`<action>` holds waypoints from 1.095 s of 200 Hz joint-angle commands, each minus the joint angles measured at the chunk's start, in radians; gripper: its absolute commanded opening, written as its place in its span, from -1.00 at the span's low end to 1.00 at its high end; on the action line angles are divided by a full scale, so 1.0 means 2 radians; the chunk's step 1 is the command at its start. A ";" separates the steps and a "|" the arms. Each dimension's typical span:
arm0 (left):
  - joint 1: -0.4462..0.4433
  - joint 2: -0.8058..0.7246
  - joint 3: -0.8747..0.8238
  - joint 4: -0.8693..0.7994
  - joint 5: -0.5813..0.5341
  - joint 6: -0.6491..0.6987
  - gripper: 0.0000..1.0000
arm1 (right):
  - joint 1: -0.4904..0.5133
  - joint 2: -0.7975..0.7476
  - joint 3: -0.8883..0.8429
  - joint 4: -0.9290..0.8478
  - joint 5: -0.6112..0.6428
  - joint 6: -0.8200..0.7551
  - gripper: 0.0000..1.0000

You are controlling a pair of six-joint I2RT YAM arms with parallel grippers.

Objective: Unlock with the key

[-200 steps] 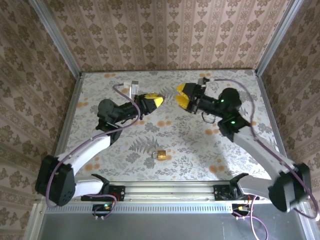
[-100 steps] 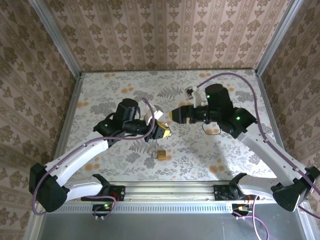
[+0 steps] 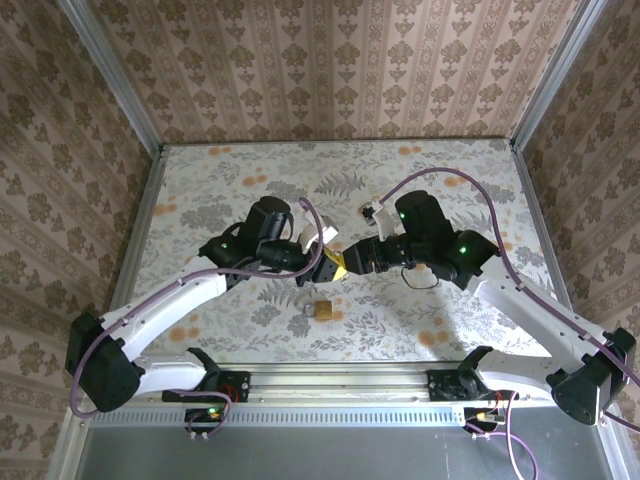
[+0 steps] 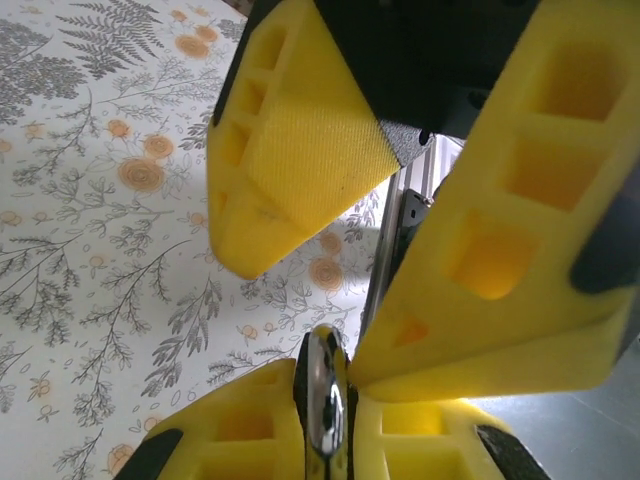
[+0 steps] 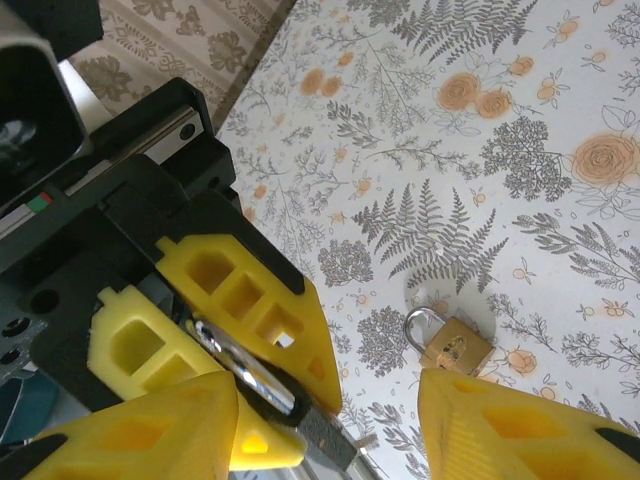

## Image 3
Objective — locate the brass padlock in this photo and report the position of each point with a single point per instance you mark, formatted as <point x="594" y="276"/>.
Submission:
<point x="325" y="311"/>

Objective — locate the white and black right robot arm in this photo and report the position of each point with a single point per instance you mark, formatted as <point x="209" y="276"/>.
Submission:
<point x="540" y="315"/>

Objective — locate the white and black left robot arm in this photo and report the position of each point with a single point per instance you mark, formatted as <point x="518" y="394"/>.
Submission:
<point x="165" y="300"/>

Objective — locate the left controller board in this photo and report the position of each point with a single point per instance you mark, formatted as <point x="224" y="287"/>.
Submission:
<point x="210" y="414"/>

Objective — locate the controller board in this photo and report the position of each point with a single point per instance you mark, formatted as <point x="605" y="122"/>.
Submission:
<point x="210" y="414"/>
<point x="482" y="416"/>

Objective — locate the grey metal plate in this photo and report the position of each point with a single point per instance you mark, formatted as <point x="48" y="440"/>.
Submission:
<point x="300" y="455"/>

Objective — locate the right controller board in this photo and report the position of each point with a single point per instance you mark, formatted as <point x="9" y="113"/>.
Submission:
<point x="482" y="416"/>

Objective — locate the thin aluminium table rail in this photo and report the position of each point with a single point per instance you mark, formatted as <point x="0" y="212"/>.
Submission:
<point x="340" y="142"/>

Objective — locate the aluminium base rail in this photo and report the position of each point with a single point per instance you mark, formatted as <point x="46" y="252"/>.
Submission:
<point x="340" y="382"/>

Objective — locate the aluminium table side rail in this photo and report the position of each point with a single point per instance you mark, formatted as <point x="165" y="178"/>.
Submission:
<point x="531" y="200"/>
<point x="150" y="195"/>

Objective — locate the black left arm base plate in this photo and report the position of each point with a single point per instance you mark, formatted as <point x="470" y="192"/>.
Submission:
<point x="240" y="387"/>

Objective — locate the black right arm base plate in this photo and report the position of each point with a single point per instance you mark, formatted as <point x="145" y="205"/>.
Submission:
<point x="440" y="387"/>

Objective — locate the aluminium frame post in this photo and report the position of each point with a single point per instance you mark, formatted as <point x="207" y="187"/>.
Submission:
<point x="110" y="80"/>
<point x="555" y="70"/>

